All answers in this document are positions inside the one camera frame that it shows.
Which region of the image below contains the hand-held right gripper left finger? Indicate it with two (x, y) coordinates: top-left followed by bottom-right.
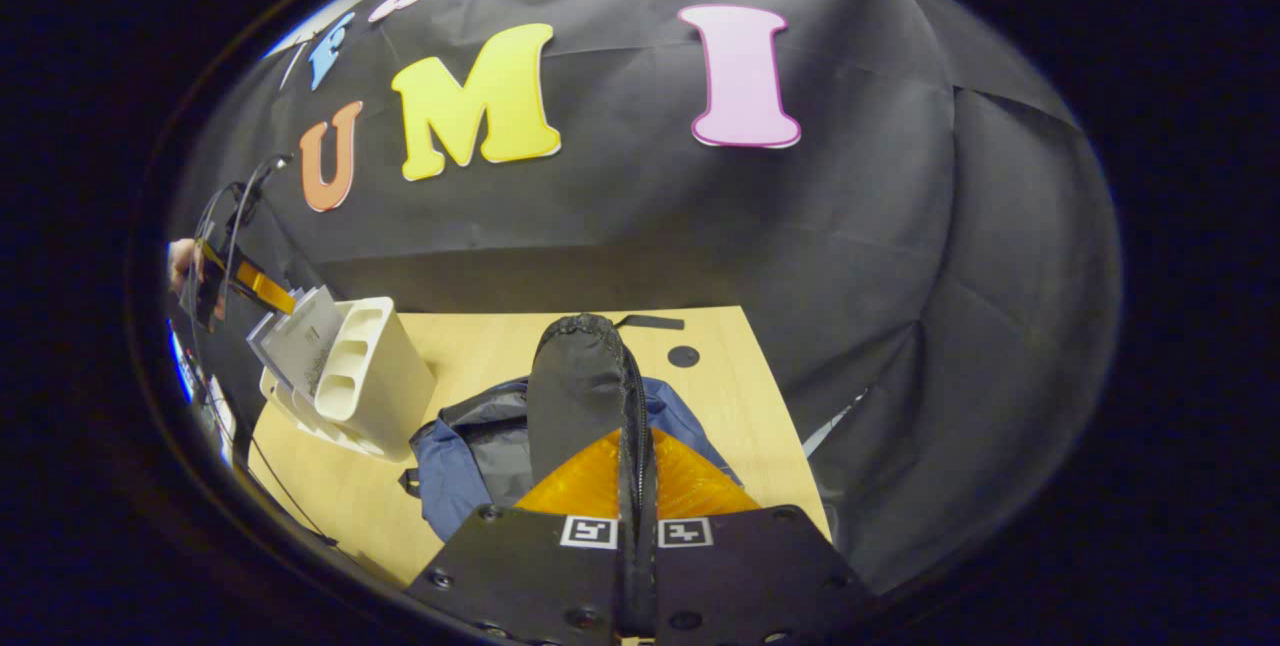
(405, 429), (626, 646)

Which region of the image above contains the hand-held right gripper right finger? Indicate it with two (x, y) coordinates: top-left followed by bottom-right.
(652, 426), (879, 646)

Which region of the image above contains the white cover book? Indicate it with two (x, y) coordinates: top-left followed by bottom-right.
(265, 286), (346, 402)

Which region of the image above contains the white bookshelf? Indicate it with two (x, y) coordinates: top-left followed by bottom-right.
(258, 296), (438, 462)

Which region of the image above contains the blue schoolbag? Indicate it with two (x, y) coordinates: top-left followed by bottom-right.
(400, 313), (746, 639)

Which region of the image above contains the computer monitor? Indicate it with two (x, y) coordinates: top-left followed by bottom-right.
(168, 321), (197, 402)

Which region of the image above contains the white side desk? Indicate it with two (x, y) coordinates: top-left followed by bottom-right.
(203, 376), (238, 467)

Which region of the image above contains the black backdrop cloth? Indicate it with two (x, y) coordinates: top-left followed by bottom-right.
(165, 0), (1121, 597)

